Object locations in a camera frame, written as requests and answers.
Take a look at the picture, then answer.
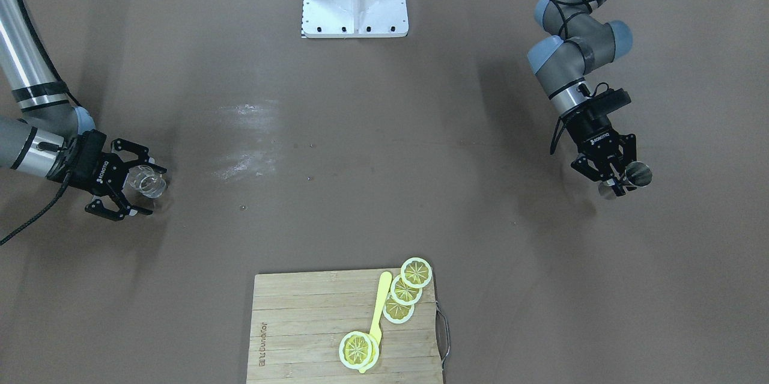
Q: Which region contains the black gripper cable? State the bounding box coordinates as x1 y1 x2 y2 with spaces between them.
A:
550 0 661 155
0 0 82 246

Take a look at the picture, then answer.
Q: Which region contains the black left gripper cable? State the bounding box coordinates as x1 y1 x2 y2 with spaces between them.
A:
550 0 661 155

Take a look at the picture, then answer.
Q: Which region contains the metal cutting board handle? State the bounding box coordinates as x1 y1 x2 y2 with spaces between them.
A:
435 302 452 372

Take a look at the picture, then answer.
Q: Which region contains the lemon slice at board corner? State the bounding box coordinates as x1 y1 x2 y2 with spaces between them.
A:
400 257 433 288

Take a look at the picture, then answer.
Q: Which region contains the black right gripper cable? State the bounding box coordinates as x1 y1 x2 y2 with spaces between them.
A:
0 0 82 246

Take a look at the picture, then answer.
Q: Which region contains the lemon slice on knife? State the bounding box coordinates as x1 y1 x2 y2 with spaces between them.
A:
338 331 381 374

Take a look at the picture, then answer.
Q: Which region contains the steel double jigger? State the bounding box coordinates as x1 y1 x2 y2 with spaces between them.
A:
598 160 652 200

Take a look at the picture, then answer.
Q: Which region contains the clear glass measuring cup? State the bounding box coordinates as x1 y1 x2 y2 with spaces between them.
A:
126 165 167 200

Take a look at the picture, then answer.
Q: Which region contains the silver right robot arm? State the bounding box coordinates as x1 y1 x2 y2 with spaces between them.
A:
1 0 166 221

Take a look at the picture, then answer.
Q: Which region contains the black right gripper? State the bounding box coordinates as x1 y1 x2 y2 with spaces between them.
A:
46 130 168 221

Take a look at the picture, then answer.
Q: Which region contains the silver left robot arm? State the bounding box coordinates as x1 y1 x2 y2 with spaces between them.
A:
527 0 652 200

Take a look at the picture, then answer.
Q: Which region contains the inner lemon slice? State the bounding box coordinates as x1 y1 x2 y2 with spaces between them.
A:
383 294 415 325

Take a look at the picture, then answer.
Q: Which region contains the wooden cutting board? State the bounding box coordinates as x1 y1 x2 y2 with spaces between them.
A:
246 269 444 383

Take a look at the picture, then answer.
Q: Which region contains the middle lemon slice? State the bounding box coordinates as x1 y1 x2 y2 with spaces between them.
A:
390 275 423 306

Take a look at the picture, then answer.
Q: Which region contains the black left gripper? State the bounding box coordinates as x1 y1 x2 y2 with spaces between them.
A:
565 88 638 197

